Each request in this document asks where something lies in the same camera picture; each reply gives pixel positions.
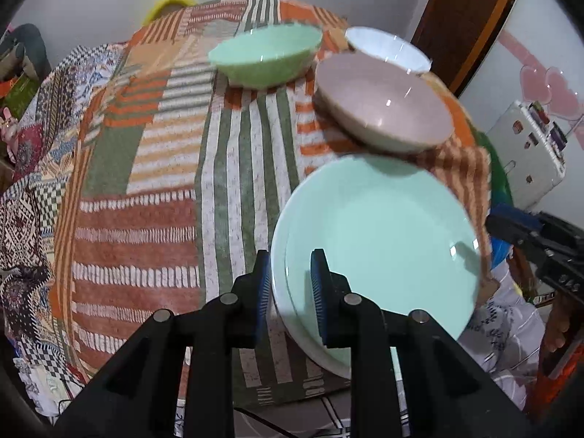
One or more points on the grey plush cushion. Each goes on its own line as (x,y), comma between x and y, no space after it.
(25,50)

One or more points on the white sliding door with hearts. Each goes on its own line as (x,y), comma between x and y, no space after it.
(538,32)

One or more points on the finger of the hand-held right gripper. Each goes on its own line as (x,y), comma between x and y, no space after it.
(518,216)
(511,232)

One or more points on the green bag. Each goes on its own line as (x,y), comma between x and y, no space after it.
(23,93)

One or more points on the mint green plate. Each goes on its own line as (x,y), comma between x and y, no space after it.
(383,237)

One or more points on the white bowl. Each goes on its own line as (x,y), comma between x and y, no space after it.
(388,48)

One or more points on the pink rabbit toy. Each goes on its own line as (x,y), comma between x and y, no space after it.
(9,125)

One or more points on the white suitcase with stickers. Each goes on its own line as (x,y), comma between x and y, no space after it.
(520,159)

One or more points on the mint green bowl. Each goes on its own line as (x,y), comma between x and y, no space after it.
(264,54)

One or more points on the striped patchwork tablecloth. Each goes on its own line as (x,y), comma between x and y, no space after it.
(159,191)

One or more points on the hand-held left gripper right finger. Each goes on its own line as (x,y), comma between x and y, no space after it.
(319,296)

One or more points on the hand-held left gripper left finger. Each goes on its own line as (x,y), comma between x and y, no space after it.
(263,292)

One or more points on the person's right hand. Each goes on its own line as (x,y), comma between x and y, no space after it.
(554,324)

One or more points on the patterned patchwork blanket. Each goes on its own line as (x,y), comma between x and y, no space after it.
(32,219)

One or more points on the wooden wardrobe frame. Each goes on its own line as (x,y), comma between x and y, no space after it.
(495,36)

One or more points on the pink bowl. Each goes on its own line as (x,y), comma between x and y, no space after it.
(383,100)

